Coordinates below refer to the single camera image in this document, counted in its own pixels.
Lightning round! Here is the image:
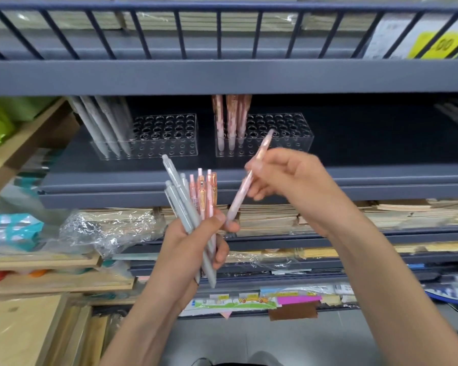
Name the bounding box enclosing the pink paper note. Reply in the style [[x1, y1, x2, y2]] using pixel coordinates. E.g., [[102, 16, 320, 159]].
[[276, 295, 323, 306]]

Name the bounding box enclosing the person's right forearm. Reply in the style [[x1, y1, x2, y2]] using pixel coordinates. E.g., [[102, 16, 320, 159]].
[[316, 209, 458, 366]]

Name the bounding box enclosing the dark metal shelf railing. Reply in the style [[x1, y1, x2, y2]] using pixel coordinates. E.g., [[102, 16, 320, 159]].
[[0, 0, 458, 60]]

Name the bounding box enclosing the row of beige notebooks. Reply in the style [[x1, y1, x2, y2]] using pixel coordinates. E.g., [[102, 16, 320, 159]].
[[0, 10, 371, 33]]

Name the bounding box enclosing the yellow and white price tag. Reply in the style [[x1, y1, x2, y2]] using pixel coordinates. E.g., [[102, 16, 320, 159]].
[[362, 14, 458, 60]]

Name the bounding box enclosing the brown paper piece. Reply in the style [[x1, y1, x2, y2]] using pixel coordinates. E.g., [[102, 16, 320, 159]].
[[268, 301, 320, 322]]

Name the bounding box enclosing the stack of kraft notebooks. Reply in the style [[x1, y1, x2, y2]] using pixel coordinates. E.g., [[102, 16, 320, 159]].
[[153, 204, 303, 237], [357, 198, 458, 230]]

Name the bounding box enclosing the light wooden shelf unit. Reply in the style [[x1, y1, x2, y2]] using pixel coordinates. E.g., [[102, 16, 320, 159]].
[[0, 97, 139, 366]]

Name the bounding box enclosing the person's right hand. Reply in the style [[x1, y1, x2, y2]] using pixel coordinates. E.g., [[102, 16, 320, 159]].
[[245, 148, 352, 237]]

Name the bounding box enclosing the green plastic packaging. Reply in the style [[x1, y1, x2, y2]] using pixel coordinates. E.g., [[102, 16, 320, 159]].
[[0, 97, 63, 150]]

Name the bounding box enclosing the person's left forearm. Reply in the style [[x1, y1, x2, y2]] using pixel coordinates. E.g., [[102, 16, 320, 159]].
[[98, 280, 200, 366]]

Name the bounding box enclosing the crumpled clear plastic wrap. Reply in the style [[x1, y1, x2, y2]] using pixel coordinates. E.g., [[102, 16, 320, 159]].
[[59, 209, 165, 260]]

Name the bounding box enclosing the illustrated paper sheet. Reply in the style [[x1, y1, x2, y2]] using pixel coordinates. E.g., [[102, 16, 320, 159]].
[[179, 293, 280, 317]]

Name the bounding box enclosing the dark grey metal shelf unit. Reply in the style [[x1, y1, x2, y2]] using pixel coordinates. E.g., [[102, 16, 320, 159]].
[[0, 0, 458, 321]]

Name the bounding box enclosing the grey pen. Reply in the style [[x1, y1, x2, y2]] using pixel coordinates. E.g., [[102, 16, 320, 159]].
[[180, 172, 200, 226], [95, 96, 132, 155], [80, 96, 122, 157], [112, 97, 135, 141], [68, 96, 111, 157], [164, 180, 201, 285], [161, 154, 218, 289]]

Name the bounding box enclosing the clear plastic pen rack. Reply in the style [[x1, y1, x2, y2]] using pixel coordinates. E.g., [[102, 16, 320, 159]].
[[215, 113, 314, 158], [90, 113, 198, 161]]

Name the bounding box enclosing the teal and white package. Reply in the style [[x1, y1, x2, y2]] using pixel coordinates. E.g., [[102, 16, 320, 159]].
[[0, 213, 45, 249]]

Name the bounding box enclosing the blue and white packet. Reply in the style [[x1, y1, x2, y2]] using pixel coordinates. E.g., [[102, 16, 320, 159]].
[[423, 281, 458, 306]]

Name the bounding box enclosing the person's left hand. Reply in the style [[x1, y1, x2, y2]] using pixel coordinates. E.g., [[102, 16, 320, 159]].
[[155, 211, 240, 302]]

